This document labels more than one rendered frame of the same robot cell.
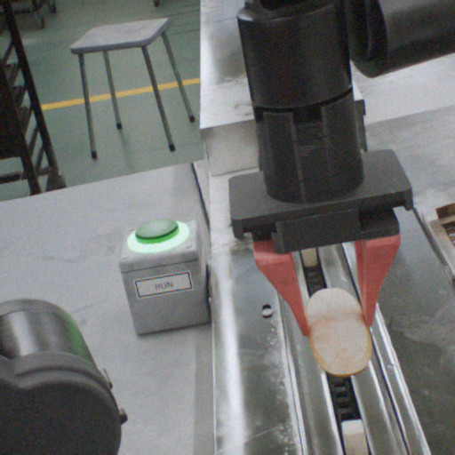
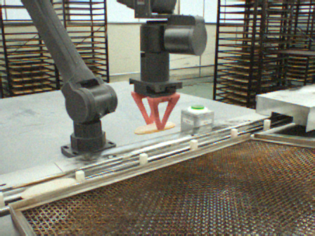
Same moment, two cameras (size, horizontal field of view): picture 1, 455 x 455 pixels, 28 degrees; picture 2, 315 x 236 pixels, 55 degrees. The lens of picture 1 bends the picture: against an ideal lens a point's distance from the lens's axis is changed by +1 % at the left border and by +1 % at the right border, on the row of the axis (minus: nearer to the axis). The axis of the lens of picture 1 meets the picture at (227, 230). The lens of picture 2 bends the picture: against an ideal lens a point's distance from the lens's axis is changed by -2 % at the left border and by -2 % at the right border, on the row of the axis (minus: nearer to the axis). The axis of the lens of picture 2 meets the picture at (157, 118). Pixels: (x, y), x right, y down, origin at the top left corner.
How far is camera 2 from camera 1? 0.56 m
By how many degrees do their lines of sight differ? 48
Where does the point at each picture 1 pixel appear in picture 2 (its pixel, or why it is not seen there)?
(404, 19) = (169, 36)
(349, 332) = (150, 127)
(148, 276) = (185, 116)
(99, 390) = (84, 100)
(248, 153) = (268, 109)
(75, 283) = not seen: hidden behind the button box
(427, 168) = not seen: outside the picture
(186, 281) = (192, 123)
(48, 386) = (76, 93)
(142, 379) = not seen: hidden behind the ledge
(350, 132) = (153, 64)
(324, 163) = (144, 69)
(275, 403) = (150, 146)
